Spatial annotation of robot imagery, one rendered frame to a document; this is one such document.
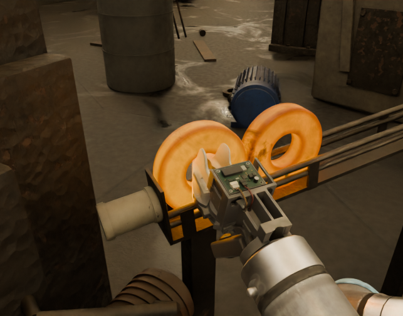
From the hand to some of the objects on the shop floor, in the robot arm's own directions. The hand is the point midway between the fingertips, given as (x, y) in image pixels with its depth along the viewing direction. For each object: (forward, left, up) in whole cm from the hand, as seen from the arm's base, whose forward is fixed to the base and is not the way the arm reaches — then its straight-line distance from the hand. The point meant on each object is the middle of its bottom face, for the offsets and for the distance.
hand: (201, 158), depth 60 cm
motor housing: (+2, +15, -74) cm, 76 cm away
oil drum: (+164, -208, -75) cm, 275 cm away
